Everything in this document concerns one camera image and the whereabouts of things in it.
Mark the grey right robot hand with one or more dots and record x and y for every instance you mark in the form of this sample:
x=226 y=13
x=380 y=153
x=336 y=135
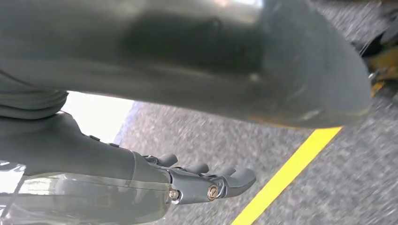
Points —
x=186 y=46

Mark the yellow floor tape square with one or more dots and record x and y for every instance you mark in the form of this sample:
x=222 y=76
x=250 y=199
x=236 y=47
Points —
x=280 y=177

